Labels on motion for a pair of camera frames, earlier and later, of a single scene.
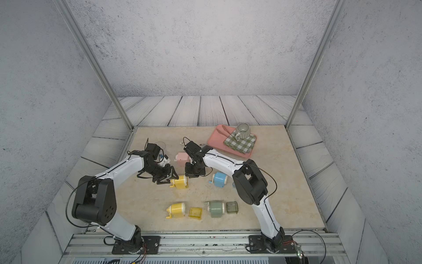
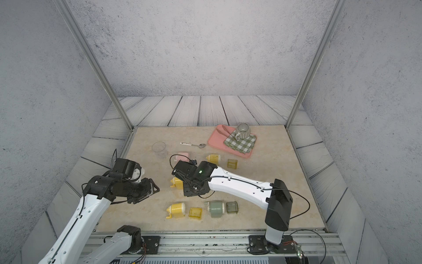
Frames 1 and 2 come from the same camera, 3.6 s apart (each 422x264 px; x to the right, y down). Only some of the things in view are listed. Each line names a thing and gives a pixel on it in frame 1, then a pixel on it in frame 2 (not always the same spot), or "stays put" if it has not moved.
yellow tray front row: (195, 213) stays put
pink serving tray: (220, 134) stays put
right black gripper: (187, 174) → (186, 192)
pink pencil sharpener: (182, 158) stays put
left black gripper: (168, 174) → (149, 188)
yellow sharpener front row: (176, 210) stays put
